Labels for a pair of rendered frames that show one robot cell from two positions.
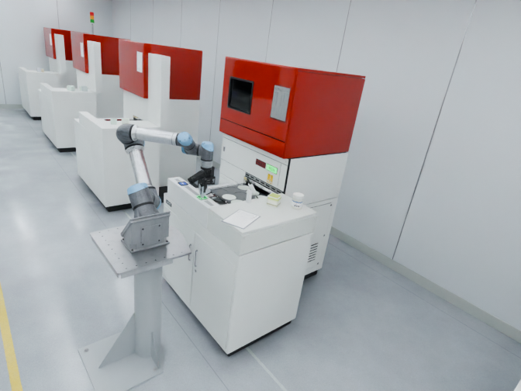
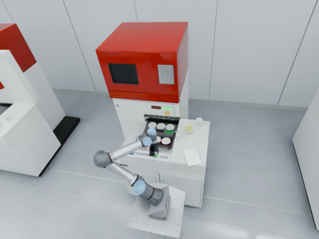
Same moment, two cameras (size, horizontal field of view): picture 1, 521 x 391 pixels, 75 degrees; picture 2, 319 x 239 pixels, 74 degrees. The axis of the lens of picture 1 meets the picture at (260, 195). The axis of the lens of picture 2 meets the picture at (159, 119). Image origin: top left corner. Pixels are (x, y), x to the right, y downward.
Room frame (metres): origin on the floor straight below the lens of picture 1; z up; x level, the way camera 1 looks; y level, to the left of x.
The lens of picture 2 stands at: (0.85, 0.92, 2.67)
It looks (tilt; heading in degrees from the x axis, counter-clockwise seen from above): 43 degrees down; 331
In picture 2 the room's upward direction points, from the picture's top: 7 degrees counter-clockwise
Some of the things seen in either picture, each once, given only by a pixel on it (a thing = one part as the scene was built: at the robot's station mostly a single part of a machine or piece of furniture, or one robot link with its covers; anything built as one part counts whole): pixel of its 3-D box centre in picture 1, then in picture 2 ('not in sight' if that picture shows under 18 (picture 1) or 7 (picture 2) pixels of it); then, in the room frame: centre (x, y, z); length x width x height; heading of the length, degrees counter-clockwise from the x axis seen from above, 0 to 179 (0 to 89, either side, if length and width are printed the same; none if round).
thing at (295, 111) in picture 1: (288, 105); (148, 60); (2.82, -0.12, 1.52); 0.81 x 0.75 x 0.59; 43
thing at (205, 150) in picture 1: (206, 150); (152, 134); (2.04, 0.37, 1.27); 0.09 x 0.08 x 0.11; 84
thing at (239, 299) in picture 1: (228, 261); (166, 166); (2.19, 0.17, 0.41); 0.97 x 0.64 x 0.82; 43
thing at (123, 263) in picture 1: (144, 250); (159, 209); (1.64, 0.61, 0.75); 0.45 x 0.44 x 0.13; 133
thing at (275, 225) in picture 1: (263, 219); (191, 143); (1.97, -0.04, 0.89); 0.62 x 0.35 x 0.14; 133
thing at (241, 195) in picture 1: (241, 195); (158, 133); (2.32, 0.14, 0.90); 0.34 x 0.34 x 0.01; 43
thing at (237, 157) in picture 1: (250, 167); (146, 111); (2.61, 0.11, 1.02); 0.82 x 0.03 x 0.40; 43
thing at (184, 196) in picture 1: (191, 200); (144, 158); (2.12, 0.46, 0.89); 0.55 x 0.09 x 0.14; 43
